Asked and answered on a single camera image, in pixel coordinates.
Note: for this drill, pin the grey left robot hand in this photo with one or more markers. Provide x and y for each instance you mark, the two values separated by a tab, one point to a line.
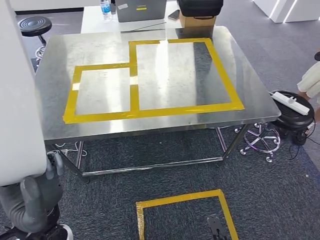
32	205

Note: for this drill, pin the white plastic panel part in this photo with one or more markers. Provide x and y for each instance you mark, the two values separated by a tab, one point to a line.
20	99

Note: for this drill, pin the steel workbench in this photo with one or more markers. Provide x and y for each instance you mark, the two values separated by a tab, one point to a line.
175	76

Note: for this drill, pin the black round stool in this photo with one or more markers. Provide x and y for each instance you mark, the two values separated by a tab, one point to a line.
35	26
292	119

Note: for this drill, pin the yellow floor tape rectangle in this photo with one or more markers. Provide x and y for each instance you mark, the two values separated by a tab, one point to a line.
180	198

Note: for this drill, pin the clear water bottle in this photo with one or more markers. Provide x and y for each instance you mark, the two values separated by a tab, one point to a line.
106	10

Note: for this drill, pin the grey laptop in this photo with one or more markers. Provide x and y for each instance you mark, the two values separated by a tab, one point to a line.
142	11

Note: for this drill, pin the black phone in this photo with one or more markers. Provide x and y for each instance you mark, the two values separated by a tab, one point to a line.
174	14

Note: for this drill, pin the black carry case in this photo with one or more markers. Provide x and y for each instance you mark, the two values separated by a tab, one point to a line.
200	7

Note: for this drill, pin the white power strip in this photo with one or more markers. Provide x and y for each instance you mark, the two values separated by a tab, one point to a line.
290	102

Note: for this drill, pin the person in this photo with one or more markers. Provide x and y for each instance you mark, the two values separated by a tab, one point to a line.
311	81

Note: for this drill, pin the white display plinth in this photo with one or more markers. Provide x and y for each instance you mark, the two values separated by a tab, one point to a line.
297	10

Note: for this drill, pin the yellow tape frame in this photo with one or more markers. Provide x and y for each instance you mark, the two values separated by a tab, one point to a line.
135	99

